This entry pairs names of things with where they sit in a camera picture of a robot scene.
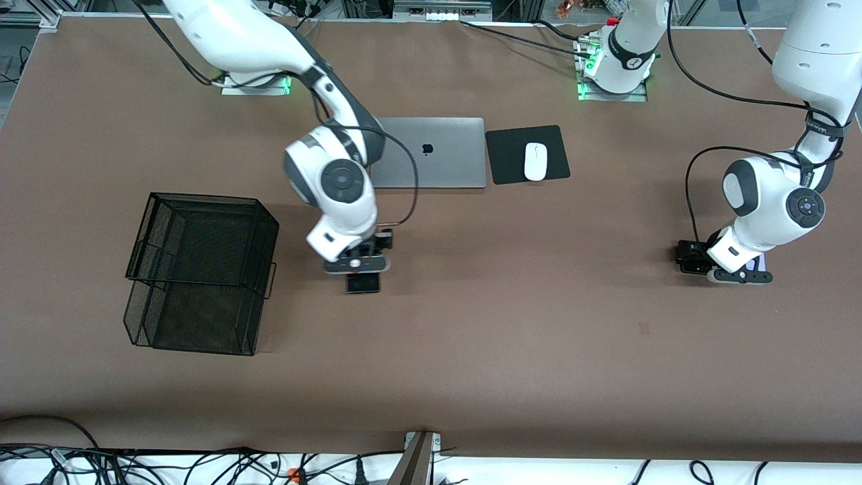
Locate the silver closed laptop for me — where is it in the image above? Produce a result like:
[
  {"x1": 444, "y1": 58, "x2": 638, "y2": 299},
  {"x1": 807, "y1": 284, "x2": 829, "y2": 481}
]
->
[{"x1": 367, "y1": 117, "x2": 487, "y2": 189}]

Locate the black mouse pad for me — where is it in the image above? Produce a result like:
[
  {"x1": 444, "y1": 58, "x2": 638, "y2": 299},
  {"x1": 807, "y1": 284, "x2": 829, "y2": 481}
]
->
[{"x1": 485, "y1": 125, "x2": 571, "y2": 185}]

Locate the white computer mouse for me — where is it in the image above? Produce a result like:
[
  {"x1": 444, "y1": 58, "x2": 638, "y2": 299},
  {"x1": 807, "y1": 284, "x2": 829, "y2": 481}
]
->
[{"x1": 524, "y1": 142, "x2": 548, "y2": 182}]

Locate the black mesh two-tier tray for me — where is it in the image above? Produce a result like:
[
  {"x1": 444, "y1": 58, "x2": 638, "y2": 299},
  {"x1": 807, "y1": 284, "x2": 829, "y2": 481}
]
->
[{"x1": 123, "y1": 193, "x2": 280, "y2": 356}]

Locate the white connector strip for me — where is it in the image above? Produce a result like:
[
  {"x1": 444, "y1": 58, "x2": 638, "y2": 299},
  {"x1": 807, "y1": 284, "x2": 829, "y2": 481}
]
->
[{"x1": 394, "y1": 0, "x2": 492, "y2": 22}]

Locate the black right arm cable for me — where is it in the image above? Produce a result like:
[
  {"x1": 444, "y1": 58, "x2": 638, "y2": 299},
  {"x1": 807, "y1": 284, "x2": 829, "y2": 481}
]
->
[{"x1": 135, "y1": 0, "x2": 420, "y2": 228}]

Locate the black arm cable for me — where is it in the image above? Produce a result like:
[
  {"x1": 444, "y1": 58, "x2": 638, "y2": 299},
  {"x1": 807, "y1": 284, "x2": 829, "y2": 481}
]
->
[
  {"x1": 663, "y1": 0, "x2": 849, "y2": 247},
  {"x1": 135, "y1": 0, "x2": 420, "y2": 228}
]

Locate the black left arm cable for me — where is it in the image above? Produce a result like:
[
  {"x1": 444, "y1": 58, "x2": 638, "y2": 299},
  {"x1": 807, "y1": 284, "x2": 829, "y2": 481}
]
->
[{"x1": 663, "y1": 0, "x2": 849, "y2": 247}]

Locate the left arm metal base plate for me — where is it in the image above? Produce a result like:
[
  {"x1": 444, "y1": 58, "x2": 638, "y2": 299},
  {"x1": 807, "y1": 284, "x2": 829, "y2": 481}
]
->
[{"x1": 572, "y1": 34, "x2": 650, "y2": 103}]

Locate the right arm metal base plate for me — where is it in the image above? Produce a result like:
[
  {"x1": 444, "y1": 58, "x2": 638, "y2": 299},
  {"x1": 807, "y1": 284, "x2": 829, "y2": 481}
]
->
[{"x1": 220, "y1": 71, "x2": 292, "y2": 96}]

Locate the grey metal post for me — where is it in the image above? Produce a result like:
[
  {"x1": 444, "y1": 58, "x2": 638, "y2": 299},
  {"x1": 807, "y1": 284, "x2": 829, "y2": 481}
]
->
[{"x1": 387, "y1": 431, "x2": 442, "y2": 485}]

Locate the long black table cable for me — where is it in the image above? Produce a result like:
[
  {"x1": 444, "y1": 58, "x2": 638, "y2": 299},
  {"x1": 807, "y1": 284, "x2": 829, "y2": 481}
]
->
[{"x1": 460, "y1": 19, "x2": 593, "y2": 56}]

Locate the short black table cable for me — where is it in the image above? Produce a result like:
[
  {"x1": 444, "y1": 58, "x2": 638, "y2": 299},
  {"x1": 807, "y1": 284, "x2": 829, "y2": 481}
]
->
[{"x1": 534, "y1": 19, "x2": 590, "y2": 42}]

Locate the black floor cable loop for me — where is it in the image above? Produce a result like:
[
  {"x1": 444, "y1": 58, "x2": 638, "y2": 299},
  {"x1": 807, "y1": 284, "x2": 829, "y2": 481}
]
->
[{"x1": 0, "y1": 415, "x2": 102, "y2": 451}]

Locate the aluminium frame rail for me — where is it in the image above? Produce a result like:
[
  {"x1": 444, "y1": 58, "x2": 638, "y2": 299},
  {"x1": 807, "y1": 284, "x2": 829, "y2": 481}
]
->
[{"x1": 0, "y1": 0, "x2": 63, "y2": 29}]

